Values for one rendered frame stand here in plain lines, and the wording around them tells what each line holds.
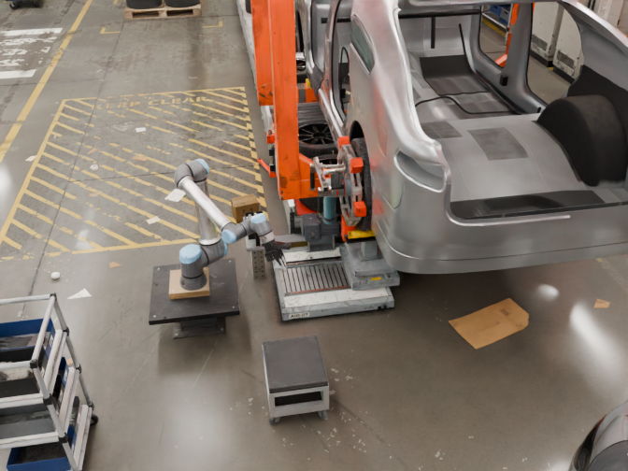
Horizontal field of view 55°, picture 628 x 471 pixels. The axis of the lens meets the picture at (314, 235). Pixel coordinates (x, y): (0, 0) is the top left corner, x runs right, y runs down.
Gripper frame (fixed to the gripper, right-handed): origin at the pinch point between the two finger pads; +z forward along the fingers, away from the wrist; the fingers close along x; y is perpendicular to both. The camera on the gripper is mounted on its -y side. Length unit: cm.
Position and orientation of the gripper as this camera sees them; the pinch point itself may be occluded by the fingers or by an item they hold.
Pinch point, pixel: (285, 268)
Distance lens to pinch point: 370.7
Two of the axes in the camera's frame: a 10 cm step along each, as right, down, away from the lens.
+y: -8.4, 2.8, 4.6
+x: -3.5, 3.5, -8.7
